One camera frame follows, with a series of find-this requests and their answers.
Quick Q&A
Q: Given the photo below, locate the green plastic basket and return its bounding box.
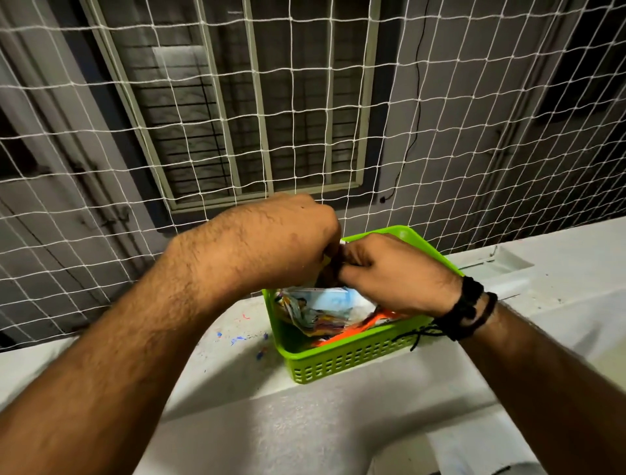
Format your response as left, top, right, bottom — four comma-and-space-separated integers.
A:
261, 224, 466, 385

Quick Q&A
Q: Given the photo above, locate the barred window with pale frame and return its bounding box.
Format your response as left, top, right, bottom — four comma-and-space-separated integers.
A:
80, 0, 382, 215

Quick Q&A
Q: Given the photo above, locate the grey outdoor drain pipe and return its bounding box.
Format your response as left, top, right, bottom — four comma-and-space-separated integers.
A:
0, 19, 157, 275

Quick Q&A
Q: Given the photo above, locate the person's left hand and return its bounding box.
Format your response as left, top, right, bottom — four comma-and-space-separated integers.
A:
164, 193, 343, 296

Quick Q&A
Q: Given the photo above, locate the thin black wall cable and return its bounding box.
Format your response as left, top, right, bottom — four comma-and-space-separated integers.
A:
379, 0, 432, 204

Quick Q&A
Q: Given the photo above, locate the person's left forearm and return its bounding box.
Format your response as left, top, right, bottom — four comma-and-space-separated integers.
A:
0, 254, 221, 475

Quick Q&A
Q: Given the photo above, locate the white window safety net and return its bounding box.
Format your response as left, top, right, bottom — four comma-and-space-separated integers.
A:
0, 0, 626, 351

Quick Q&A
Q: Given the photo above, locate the white blue detergent packet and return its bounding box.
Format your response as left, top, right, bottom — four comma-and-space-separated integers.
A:
273, 286, 380, 339

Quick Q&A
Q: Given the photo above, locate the dark unlit window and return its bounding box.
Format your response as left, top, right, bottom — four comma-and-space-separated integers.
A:
535, 0, 626, 121

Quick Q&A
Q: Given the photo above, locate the person's right forearm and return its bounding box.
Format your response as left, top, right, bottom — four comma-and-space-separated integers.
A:
459, 301, 626, 475

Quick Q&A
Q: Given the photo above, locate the black wrist band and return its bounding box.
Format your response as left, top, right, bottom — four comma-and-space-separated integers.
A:
391, 276, 499, 352

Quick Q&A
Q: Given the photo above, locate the orange packet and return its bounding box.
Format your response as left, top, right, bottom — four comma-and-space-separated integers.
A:
310, 308, 407, 348

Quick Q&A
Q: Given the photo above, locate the person's right hand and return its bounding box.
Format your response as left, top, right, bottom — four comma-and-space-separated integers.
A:
337, 233, 466, 319

